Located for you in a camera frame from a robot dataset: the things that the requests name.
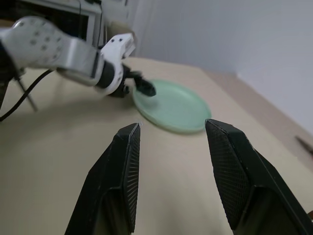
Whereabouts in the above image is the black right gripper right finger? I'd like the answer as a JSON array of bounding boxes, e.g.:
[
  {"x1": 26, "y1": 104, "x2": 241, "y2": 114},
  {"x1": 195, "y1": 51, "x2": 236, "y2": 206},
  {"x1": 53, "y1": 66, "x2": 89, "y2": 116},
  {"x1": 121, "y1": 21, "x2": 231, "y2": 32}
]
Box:
[{"x1": 205, "y1": 118, "x2": 313, "y2": 235}]

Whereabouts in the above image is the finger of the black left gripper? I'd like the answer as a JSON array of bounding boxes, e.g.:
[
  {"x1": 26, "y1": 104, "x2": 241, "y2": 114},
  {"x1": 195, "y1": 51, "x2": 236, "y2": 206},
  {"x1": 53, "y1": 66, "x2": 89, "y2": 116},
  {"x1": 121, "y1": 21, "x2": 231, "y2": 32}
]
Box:
[{"x1": 134, "y1": 75, "x2": 157, "y2": 97}]

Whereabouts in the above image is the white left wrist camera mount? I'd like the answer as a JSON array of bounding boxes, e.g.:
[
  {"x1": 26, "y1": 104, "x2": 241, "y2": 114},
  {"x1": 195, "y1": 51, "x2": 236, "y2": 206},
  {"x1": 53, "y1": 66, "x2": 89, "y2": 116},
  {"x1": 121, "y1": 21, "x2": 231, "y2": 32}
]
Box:
[{"x1": 98, "y1": 32, "x2": 136, "y2": 96}]

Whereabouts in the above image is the white framed dark cabinet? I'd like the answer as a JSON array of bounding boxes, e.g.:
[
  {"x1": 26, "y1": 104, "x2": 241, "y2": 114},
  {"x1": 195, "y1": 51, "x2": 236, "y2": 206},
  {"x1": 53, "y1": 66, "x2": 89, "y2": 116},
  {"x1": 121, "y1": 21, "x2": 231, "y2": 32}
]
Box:
[{"x1": 0, "y1": 0, "x2": 104, "y2": 47}]

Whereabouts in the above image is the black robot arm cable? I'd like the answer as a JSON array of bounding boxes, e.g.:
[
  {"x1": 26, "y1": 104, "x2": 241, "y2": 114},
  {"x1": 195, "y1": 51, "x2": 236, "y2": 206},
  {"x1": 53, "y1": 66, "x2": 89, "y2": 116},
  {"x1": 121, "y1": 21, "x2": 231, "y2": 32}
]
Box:
[{"x1": 0, "y1": 69, "x2": 54, "y2": 122}]

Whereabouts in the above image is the light green round plate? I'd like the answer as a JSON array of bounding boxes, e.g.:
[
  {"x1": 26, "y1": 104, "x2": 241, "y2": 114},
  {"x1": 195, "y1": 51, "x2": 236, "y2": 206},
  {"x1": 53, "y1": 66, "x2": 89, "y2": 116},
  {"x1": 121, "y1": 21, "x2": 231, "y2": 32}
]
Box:
[{"x1": 132, "y1": 78, "x2": 212, "y2": 135}]

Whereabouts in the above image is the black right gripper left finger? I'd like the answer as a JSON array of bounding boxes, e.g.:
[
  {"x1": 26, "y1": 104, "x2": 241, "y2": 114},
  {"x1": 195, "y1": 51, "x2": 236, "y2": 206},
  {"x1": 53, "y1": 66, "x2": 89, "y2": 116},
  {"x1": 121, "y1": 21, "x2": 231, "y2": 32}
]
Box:
[{"x1": 64, "y1": 122, "x2": 141, "y2": 235}]

